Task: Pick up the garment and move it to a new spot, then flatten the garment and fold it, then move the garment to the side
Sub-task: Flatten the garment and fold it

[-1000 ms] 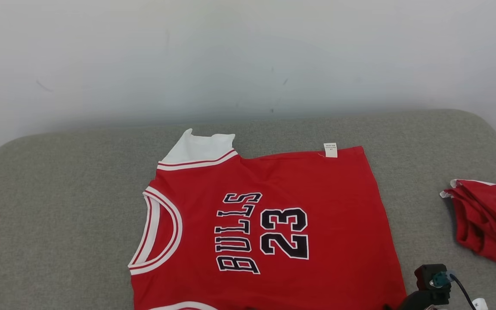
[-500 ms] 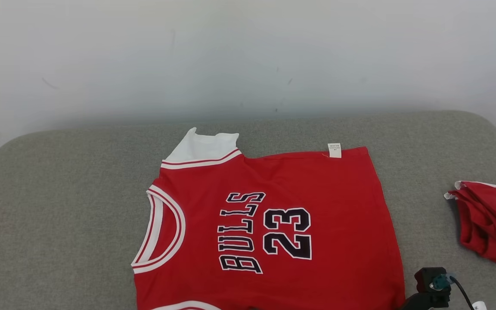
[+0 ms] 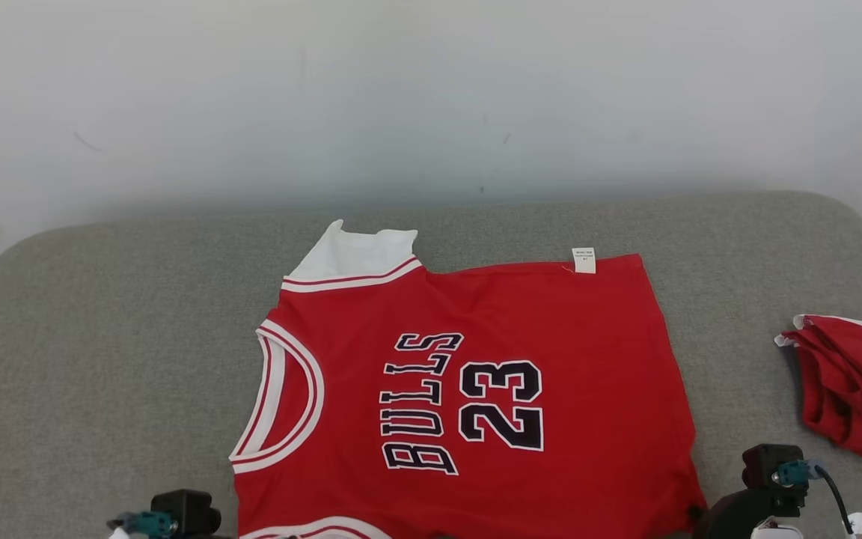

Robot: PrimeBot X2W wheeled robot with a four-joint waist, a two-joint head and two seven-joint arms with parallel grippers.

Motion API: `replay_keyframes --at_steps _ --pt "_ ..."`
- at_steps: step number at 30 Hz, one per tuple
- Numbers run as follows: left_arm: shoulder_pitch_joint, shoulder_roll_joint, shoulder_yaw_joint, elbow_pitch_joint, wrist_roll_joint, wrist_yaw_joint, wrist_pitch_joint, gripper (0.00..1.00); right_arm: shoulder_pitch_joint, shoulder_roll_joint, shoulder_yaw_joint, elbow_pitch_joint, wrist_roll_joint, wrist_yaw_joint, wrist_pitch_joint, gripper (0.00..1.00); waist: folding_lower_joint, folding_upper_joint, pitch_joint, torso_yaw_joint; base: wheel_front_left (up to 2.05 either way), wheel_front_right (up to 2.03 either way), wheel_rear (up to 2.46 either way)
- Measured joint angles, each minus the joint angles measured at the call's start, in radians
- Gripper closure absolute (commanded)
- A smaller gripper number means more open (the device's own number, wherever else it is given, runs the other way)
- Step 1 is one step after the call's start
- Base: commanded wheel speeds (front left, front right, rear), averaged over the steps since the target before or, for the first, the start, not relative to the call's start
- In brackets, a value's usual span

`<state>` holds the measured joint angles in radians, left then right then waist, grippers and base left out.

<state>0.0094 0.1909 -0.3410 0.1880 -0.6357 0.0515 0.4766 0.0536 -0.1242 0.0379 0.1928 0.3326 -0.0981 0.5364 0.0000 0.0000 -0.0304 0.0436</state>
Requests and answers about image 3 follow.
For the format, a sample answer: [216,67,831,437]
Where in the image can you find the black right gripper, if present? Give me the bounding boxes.
[693,489,783,539]

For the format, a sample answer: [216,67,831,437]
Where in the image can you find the red Bulls shorts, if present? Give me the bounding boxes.
[774,314,862,469]

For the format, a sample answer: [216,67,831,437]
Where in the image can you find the red Bulls 23 jersey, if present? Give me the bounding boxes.
[228,219,708,539]

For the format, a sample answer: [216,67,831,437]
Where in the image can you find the teal right camera connector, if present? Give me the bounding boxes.
[771,459,825,487]

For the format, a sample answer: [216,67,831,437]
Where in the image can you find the teal camera connector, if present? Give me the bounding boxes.
[771,459,825,487]
[107,511,177,539]

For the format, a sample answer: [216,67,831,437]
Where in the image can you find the black right camera cable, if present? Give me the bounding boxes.
[813,466,855,536]

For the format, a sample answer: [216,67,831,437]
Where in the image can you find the teal left camera connector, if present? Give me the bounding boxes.
[107,511,177,539]

